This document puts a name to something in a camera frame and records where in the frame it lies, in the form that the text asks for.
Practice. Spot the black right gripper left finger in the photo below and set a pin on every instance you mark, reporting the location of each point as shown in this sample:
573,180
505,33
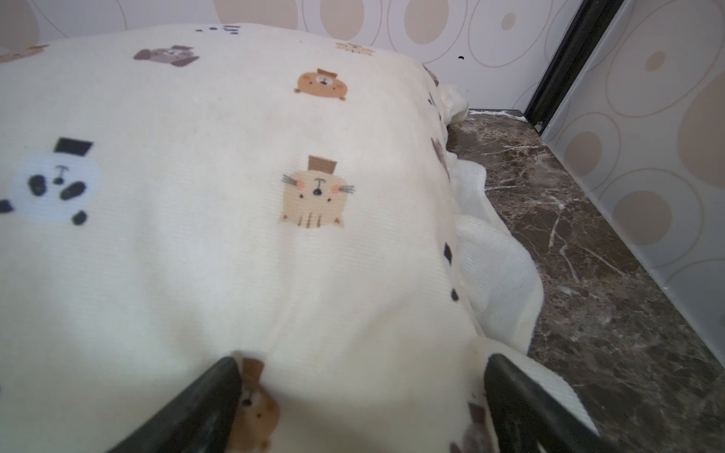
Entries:
199,419

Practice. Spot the cream animal print pillow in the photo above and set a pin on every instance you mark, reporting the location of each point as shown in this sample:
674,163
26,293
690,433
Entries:
172,196

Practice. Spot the black vertical frame post right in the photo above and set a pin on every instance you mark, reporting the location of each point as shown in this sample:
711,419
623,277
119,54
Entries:
583,35

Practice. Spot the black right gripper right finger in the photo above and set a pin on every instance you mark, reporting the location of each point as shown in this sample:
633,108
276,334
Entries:
528,419

